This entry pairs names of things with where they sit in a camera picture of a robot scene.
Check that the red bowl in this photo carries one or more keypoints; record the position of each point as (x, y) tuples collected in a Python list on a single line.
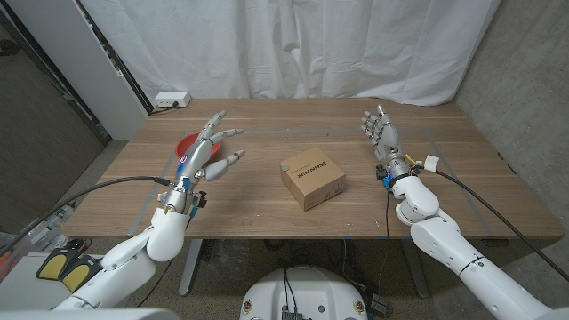
[(186, 141)]

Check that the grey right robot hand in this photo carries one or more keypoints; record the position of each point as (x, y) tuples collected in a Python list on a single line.
[(389, 142)]

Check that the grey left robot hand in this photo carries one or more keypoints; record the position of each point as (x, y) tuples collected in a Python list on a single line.
[(193, 160)]

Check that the brown cardboard package box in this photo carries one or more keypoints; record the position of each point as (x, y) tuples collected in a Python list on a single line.
[(318, 184)]

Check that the yellow black foot pedal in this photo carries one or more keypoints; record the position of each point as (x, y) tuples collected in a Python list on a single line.
[(80, 275), (53, 266)]

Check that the white cabinet panel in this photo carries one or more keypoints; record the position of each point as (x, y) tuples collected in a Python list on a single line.
[(84, 66)]

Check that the clear plastic clutter pile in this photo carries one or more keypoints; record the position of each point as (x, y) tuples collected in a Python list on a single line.
[(49, 224)]

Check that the white curtain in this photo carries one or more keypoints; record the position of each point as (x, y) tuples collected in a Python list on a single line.
[(289, 44)]

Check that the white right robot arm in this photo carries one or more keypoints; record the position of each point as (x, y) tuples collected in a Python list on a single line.
[(444, 240)]

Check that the clear plastic storage bin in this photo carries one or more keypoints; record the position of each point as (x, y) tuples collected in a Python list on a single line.
[(9, 262)]

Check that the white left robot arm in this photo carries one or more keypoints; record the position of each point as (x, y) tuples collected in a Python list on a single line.
[(129, 266)]

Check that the grey power adapter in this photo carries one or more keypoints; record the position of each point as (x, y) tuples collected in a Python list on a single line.
[(379, 304)]

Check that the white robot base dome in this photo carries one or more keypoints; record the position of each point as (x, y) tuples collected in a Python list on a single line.
[(304, 293)]

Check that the white power strip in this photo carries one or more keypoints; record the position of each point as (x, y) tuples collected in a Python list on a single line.
[(171, 98)]

